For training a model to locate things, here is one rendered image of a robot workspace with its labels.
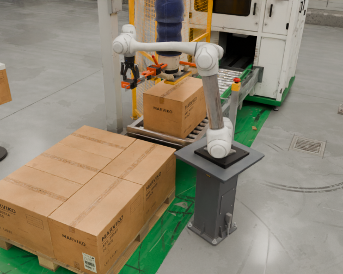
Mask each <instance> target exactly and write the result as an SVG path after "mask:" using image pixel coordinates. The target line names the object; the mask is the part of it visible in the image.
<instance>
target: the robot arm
mask: <svg viewBox="0 0 343 274"><path fill-rule="evenodd" d="M113 50H114V52H115V53H118V54H123V55H124V61H125V62H124V61H123V62H121V71H120V74H121V75H122V76H123V80H125V79H127V75H126V72H127V70H128V68H130V69H131V70H132V73H133V76H134V79H133V82H134V88H136V87H137V82H138V81H137V79H138V78H140V75H139V69H138V64H137V65H136V64H135V63H134V61H135V55H136V51H141V52H152V51H177V52H182V53H186V54H189V55H191V56H194V57H195V64H196V67H197V70H198V73H199V74H200V76H201V78H202V82H203V89H204V96H205V103H206V109H207V116H208V120H209V128H208V129H207V131H206V137H207V147H205V148H204V151H206V152H209V154H210V155H211V156H212V157H214V158H218V159H222V158H224V157H226V156H228V155H231V154H235V153H236V151H235V150H232V149H231V147H232V146H233V144H232V143H231V141H232V132H233V126H232V123H231V121H230V120H229V119H228V118H227V117H223V113H222V106H221V98H220V93H219V86H218V78H217V73H218V60H220V59H221V58H222V57H223V52H224V51H223V48H222V47H221V46H219V45H216V44H213V43H208V42H154V43H142V42H137V37H136V30H135V27H134V26H133V25H131V24H126V25H123V27H122V29H121V34H120V35H119V36H118V37H117V38H115V40H114V41H113ZM125 65H126V66H125ZM124 66H125V69H124Z"/></svg>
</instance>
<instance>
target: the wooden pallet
mask: <svg viewBox="0 0 343 274"><path fill-rule="evenodd" d="M174 198H175V186H174V187H173V189H172V190H171V192H170V193H169V194H168V195H167V196H166V198H165V199H164V200H163V202H162V203H161V204H160V205H159V206H158V208H157V209H156V210H155V212H154V213H153V214H152V215H151V217H150V218H149V219H148V220H147V222H146V223H145V224H144V226H143V227H142V228H141V229H140V231H139V232H138V233H137V235H136V236H135V237H134V238H133V240H132V241H131V242H130V243H129V245H128V246H127V247H126V248H125V250H124V251H123V252H122V254H121V255H120V256H119V258H118V259H117V260H116V261H115V262H114V264H113V265H112V266H111V268H110V269H109V270H108V271H107V273H106V274H118V273H119V272H120V270H121V269H122V268H123V266H124V265H125V264H126V262H127V261H128V260H129V258H130V257H131V255H133V253H134V252H135V250H136V249H137V248H138V246H139V245H140V244H141V242H142V241H143V240H144V238H145V237H146V236H147V234H148V233H149V232H150V231H151V229H152V228H153V226H154V225H155V224H156V222H157V221H158V220H159V218H160V217H161V216H162V214H163V213H164V212H165V210H166V209H167V208H168V207H169V205H170V204H171V203H172V201H173V200H174ZM13 245H15V246H17V247H19V248H21V249H23V250H26V251H28V252H30V253H32V254H35V255H37V256H38V260H39V265H40V266H43V267H45V268H47V269H49V270H51V271H54V272H55V271H56V270H57V269H58V268H59V267H60V266H62V267H64V268H66V269H68V270H71V271H73V272H75V273H77V274H88V273H85V272H83V271H81V270H79V269H76V268H74V267H72V266H70V265H67V264H65V263H62V262H60V261H58V260H56V259H53V258H51V257H49V256H47V255H45V254H42V253H40V252H38V251H35V250H33V249H31V248H29V247H26V246H24V245H21V244H19V243H18V242H15V241H13V240H10V239H8V238H6V237H4V236H1V235H0V247H1V248H3V249H5V250H8V249H9V248H11V247H12V246H13Z"/></svg>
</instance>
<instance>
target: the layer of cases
mask: <svg viewBox="0 0 343 274"><path fill-rule="evenodd" d="M174 152H176V149H174V148H170V147H167V146H162V145H158V144H155V143H152V142H147V141H144V140H139V139H135V138H132V137H129V136H124V135H121V134H117V133H112V132H109V131H106V130H102V129H98V128H94V127H89V126H86V125H84V126H83V127H81V128H79V129H78V130H76V131H75V132H73V133H72V134H70V135H69V136H67V137H66V138H64V139H63V140H61V141H60V142H58V143H57V144H55V145H54V146H52V147H51V148H49V149H47V150H46V151H44V152H43V153H41V154H40V155H38V156H37V157H35V158H34V159H32V160H31V161H29V162H28V163H26V164H25V165H23V166H22V167H20V168H19V169H17V170H16V171H14V172H13V173H11V174H10V175H8V176H6V177H5V178H3V179H2V180H0V235H1V236H4V237H6V238H8V239H10V240H13V241H15V242H18V243H19V244H21V245H24V246H26V247H29V248H31V249H33V250H35V251H38V252H40V253H42V254H45V255H47V256H49V257H51V258H53V259H56V260H58V261H60V262H62V263H65V264H67V265H70V266H72V267H74V268H76V269H79V270H81V271H83V272H85V273H88V274H106V273H107V271H108V270H109V269H110V268H111V266H112V265H113V264H114V262H115V261H116V260H117V259H118V258H119V256H120V255H121V254H122V252H123V251H124V250H125V248H126V247H127V246H128V245H129V243H130V242H131V241H132V240H133V238H134V237H135V236H136V235H137V233H138V232H139V231H140V229H141V228H142V227H143V226H144V224H145V223H146V222H147V220H148V219H149V218H150V217H151V215H152V214H153V213H154V212H155V210H156V209H157V208H158V206H159V205H160V204H161V203H162V202H163V200H164V199H165V198H166V196H167V195H168V194H169V193H170V192H171V190H172V189H173V187H174V186H175V171H176V156H175V155H174Z"/></svg>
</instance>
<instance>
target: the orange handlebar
mask: <svg viewBox="0 0 343 274"><path fill-rule="evenodd" d="M179 63H180V64H185V65H190V66H196V64H195V63H189V62H186V61H180V62H179ZM166 66H167V64H164V65H162V66H161V69H163V68H164V67H166ZM154 73H155V72H154V71H151V72H150V70H147V71H144V72H142V74H141V75H144V76H145V78H146V77H147V76H149V75H152V74H154Z"/></svg>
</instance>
